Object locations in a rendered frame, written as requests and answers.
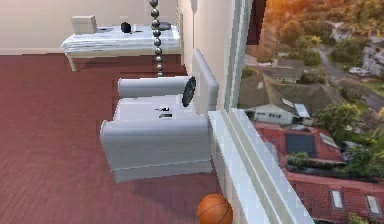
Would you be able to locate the grey armchair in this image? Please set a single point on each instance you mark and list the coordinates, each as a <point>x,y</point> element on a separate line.
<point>156,146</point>

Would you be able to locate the orange basketball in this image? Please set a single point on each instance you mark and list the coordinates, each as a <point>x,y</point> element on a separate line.
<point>215,209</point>

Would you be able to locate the black round cushion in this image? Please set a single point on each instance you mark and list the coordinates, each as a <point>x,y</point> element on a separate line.
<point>189,91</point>

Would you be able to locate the small black remote control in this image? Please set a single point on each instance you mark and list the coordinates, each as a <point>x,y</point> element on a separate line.
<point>165,115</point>

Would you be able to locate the small black flat object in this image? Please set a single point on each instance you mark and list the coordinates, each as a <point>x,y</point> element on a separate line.
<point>162,109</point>

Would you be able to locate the grey oval object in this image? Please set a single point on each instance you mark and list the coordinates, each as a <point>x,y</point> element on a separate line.
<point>164,25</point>

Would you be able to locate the white bed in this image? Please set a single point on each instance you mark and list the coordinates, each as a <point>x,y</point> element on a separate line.
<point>120,41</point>

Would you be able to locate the black round object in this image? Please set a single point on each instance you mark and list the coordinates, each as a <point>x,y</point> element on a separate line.
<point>126,27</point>

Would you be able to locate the large window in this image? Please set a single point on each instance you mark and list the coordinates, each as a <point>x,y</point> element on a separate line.
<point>310,110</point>

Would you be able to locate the white pillow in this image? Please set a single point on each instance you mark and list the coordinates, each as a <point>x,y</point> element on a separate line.
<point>83,24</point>

